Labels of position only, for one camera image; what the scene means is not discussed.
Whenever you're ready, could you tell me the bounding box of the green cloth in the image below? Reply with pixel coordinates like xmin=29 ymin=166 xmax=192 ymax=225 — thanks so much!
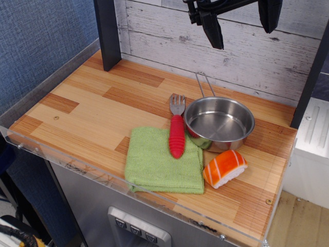
xmin=124 ymin=127 xmax=204 ymax=195

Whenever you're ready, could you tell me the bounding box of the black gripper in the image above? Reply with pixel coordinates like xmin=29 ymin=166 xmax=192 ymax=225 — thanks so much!
xmin=183 ymin=0 xmax=283 ymax=49

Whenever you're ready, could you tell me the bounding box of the yellow black cable bundle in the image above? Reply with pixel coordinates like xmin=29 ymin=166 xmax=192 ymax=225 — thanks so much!
xmin=0 ymin=223 xmax=49 ymax=247

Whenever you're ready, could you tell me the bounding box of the silver control panel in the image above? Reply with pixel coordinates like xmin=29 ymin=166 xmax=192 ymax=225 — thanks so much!
xmin=107 ymin=206 xmax=172 ymax=246

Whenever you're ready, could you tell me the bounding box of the black post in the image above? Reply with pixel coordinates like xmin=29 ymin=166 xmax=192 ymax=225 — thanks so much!
xmin=94 ymin=0 xmax=121 ymax=72
xmin=290 ymin=26 xmax=328 ymax=129

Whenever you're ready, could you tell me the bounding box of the black right post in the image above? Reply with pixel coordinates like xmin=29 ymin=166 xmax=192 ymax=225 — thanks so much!
xmin=290 ymin=26 xmax=328 ymax=129

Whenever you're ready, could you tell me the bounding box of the clear acrylic guard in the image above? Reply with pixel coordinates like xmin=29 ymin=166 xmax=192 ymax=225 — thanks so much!
xmin=1 ymin=41 xmax=297 ymax=246

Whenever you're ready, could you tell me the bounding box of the red handled fork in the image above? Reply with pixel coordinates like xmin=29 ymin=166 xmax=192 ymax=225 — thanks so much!
xmin=169 ymin=94 xmax=186 ymax=159

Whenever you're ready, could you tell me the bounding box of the stainless steel pot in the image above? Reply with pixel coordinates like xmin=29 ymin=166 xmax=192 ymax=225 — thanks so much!
xmin=184 ymin=79 xmax=255 ymax=153

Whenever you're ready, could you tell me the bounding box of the white side cabinet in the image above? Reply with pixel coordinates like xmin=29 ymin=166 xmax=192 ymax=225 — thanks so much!
xmin=283 ymin=98 xmax=328 ymax=208

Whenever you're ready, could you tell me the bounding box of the black left post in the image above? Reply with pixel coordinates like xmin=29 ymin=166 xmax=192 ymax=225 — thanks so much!
xmin=94 ymin=0 xmax=121 ymax=72

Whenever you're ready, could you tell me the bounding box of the salmon sushi toy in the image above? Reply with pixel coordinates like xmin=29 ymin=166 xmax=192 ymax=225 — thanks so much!
xmin=203 ymin=150 xmax=248 ymax=189

